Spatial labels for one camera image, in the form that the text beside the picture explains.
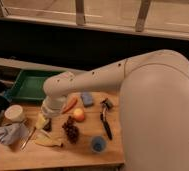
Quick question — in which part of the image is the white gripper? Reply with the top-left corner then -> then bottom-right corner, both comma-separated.
35,96 -> 66,129

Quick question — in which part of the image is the yellow banana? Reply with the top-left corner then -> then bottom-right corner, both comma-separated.
34,132 -> 63,147

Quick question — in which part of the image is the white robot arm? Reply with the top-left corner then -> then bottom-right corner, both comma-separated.
41,50 -> 189,171

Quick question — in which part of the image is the white paper cup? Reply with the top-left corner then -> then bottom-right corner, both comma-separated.
4,105 -> 25,122

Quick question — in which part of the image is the blue plastic cup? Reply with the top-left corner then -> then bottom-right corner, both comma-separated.
90,136 -> 106,153

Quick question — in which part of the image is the black rectangular block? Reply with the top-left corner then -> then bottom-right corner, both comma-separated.
43,119 -> 52,132

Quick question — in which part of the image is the metal fork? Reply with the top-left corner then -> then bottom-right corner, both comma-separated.
21,127 -> 36,150

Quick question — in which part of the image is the grey blue cloth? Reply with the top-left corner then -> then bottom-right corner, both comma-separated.
0,123 -> 29,146

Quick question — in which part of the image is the dark grape bunch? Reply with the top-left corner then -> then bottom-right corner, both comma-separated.
62,116 -> 79,144

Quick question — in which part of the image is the green plastic tray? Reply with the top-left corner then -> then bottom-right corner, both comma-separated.
7,70 -> 60,102

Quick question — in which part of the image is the yellow red apple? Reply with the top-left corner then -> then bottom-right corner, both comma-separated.
73,108 -> 85,122

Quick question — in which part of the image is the orange carrot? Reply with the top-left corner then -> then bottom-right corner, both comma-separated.
62,97 -> 78,114

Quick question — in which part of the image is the blue sponge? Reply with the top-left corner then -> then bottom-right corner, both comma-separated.
80,92 -> 94,107

